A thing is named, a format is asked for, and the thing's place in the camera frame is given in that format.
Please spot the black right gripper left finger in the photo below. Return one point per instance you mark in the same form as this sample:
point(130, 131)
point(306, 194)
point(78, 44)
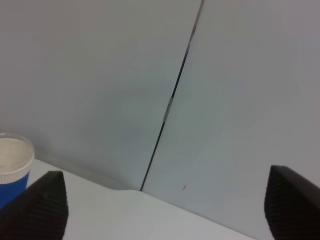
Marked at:
point(39, 213)

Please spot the blue and white paper cup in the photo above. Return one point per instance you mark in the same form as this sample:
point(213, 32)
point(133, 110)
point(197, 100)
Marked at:
point(16, 156)

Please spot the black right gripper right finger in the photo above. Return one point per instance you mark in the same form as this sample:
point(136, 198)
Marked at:
point(291, 205)

